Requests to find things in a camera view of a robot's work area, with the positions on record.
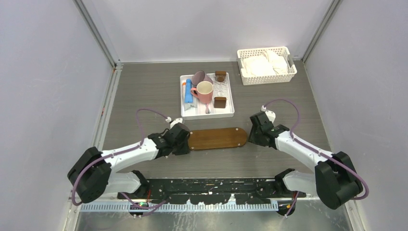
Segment oval wooden tray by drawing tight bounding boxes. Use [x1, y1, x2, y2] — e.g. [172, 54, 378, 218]
[188, 127, 248, 151]

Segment white plastic tray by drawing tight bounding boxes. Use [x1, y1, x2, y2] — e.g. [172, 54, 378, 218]
[179, 71, 235, 120]

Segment pink mug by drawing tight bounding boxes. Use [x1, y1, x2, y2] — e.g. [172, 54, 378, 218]
[191, 81, 214, 104]

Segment purple mug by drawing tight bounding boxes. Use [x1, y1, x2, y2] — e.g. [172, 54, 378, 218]
[191, 70, 213, 86]

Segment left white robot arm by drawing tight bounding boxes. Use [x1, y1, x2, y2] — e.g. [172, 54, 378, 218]
[67, 122, 190, 204]

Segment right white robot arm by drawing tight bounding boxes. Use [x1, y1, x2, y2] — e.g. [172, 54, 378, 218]
[249, 110, 364, 209]

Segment blue toothpaste tube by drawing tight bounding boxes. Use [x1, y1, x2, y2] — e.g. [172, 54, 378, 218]
[184, 79, 193, 103]

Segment white toothpaste tube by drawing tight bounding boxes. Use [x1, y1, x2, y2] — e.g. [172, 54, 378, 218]
[182, 81, 186, 103]

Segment clear glass holder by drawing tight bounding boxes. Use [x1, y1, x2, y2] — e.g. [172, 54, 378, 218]
[213, 79, 229, 97]

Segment white basket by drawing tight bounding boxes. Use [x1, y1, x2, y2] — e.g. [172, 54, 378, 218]
[237, 46, 297, 85]

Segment white towels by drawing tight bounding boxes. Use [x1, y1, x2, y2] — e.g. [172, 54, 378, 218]
[241, 51, 289, 77]

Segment brown wooden block back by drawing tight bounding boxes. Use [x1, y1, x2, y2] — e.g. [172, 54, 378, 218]
[215, 71, 227, 83]

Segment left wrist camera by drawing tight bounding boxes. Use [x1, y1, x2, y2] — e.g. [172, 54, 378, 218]
[165, 117, 184, 128]

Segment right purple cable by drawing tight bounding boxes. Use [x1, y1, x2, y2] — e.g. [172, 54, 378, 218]
[261, 98, 370, 218]

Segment purple cable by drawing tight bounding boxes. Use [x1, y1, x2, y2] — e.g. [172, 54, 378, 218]
[261, 98, 370, 218]
[70, 108, 171, 219]

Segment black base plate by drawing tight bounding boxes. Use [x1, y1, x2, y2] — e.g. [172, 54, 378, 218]
[126, 178, 295, 205]

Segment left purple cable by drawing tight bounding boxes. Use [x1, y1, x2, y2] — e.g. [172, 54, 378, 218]
[70, 108, 171, 219]

